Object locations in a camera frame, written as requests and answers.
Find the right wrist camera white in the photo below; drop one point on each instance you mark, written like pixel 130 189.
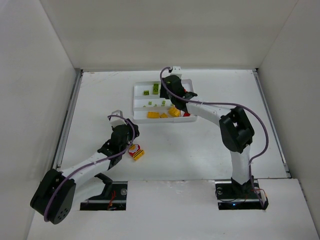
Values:
pixel 175 70

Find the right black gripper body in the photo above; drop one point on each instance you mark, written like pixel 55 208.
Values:
pixel 171 81

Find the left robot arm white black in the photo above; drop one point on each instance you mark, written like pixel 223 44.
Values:
pixel 56 192

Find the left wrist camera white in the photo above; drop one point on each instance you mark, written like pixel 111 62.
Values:
pixel 116 119

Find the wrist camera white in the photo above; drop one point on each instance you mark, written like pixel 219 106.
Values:
pixel 175 70
pixel 116 119

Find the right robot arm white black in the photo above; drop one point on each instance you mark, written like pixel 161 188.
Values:
pixel 235 128

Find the small yellow lego brick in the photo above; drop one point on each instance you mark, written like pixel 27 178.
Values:
pixel 163 115

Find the green square lego brick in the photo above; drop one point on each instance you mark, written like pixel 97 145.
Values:
pixel 146 93

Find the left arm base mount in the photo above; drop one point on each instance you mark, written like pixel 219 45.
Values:
pixel 112 197

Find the right aluminium rail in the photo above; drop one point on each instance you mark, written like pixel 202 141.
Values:
pixel 269 116

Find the yellow lego brick large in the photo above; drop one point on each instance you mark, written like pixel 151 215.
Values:
pixel 174 112

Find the left aluminium rail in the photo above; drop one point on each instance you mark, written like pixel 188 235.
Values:
pixel 66 125

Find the red white flower lego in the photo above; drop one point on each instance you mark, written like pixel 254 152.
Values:
pixel 133 149

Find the aluminium rail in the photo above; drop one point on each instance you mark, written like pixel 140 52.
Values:
pixel 269 116
pixel 66 125

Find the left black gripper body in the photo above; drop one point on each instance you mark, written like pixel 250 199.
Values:
pixel 121 133

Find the red lego brick large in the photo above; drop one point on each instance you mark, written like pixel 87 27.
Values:
pixel 186 114

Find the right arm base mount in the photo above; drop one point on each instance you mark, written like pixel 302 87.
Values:
pixel 232 197

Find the white divided sorting tray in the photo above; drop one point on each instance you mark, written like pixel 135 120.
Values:
pixel 151 108

